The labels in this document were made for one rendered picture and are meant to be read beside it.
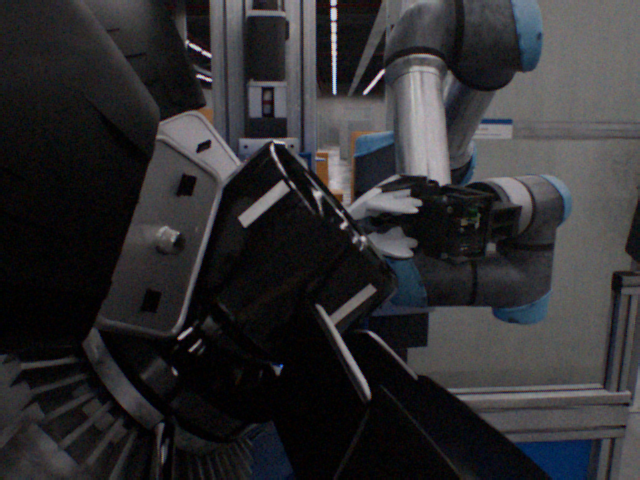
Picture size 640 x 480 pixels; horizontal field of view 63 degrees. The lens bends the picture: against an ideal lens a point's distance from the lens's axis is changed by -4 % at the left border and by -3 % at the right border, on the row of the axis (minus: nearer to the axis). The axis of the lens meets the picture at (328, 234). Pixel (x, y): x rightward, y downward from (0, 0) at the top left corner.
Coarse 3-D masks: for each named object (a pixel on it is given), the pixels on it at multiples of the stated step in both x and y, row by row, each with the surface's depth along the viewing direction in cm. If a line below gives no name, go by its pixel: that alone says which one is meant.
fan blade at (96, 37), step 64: (0, 0) 16; (64, 0) 18; (0, 64) 16; (64, 64) 18; (128, 64) 21; (0, 128) 16; (64, 128) 18; (128, 128) 21; (0, 192) 16; (64, 192) 18; (128, 192) 22; (0, 256) 16; (64, 256) 19; (0, 320) 17; (64, 320) 20
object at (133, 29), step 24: (96, 0) 38; (120, 0) 40; (144, 0) 42; (120, 24) 38; (144, 24) 39; (168, 24) 41; (120, 48) 36; (144, 48) 38; (168, 48) 39; (144, 72) 36; (168, 72) 37; (192, 72) 39; (168, 96) 36; (192, 96) 37
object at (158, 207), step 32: (160, 160) 24; (192, 160) 26; (160, 192) 24; (160, 224) 24; (192, 224) 27; (128, 256) 23; (160, 256) 25; (192, 256) 27; (128, 288) 23; (160, 288) 25; (192, 288) 27; (96, 320) 22; (128, 320) 23; (160, 320) 25
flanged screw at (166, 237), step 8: (160, 232) 24; (168, 232) 24; (176, 232) 24; (160, 240) 24; (168, 240) 24; (176, 240) 25; (184, 240) 25; (160, 248) 24; (168, 248) 24; (176, 248) 25
